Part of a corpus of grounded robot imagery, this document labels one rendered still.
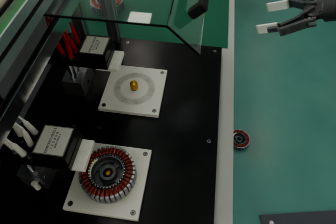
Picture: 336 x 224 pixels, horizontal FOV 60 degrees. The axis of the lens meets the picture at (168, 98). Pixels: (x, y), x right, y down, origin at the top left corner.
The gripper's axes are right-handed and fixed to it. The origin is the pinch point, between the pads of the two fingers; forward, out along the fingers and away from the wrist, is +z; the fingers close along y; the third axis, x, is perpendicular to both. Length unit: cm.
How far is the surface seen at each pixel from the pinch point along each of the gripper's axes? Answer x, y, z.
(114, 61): 23, -47, 18
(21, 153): 26, -75, 16
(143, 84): 11.7, -43.0, 18.4
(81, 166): 19, -71, 10
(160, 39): 11.4, -22.3, 24.8
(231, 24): 2.8, -5.4, 9.7
